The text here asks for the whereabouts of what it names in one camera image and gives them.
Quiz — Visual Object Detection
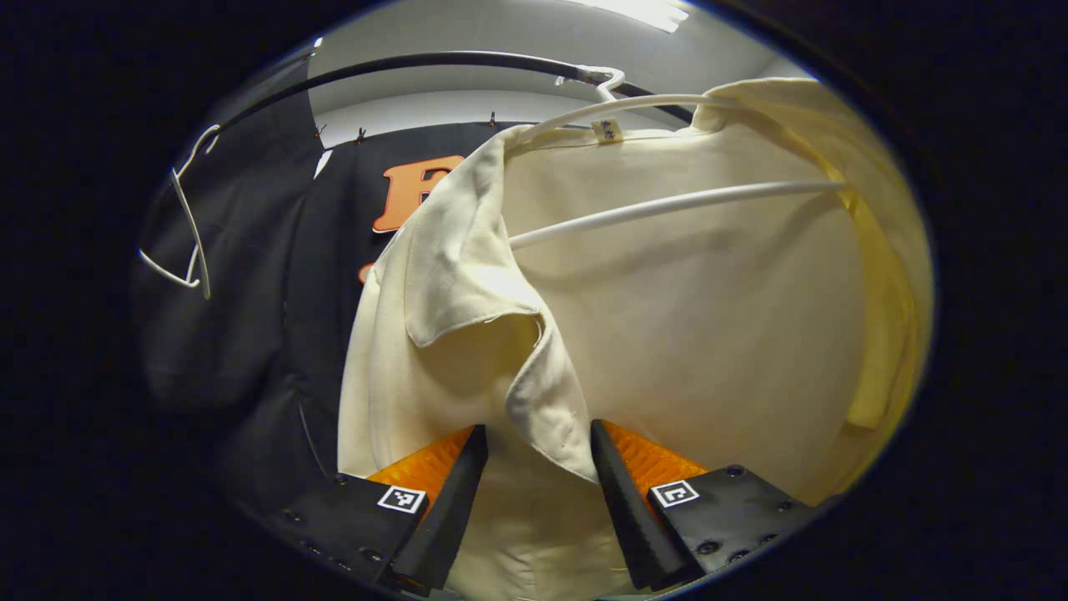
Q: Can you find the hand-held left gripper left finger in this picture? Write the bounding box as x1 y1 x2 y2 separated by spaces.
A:
265 424 490 597

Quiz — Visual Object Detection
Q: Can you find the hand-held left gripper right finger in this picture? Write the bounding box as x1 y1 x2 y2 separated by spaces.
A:
590 419 823 592

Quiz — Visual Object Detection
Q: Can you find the cream collared shirt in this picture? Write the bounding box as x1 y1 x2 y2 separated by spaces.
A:
337 77 934 601

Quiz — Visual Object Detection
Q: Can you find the white clothes hanger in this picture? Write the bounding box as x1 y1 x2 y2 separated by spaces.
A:
138 125 222 300
506 65 850 251

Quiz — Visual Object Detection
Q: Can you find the black backdrop cloth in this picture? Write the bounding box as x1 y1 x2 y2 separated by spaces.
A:
133 50 535 535

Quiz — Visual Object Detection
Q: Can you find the ceiling light panel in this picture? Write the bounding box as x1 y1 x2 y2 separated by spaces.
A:
576 0 692 34

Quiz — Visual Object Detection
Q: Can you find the black clothes rail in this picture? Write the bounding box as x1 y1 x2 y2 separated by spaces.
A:
213 50 698 134

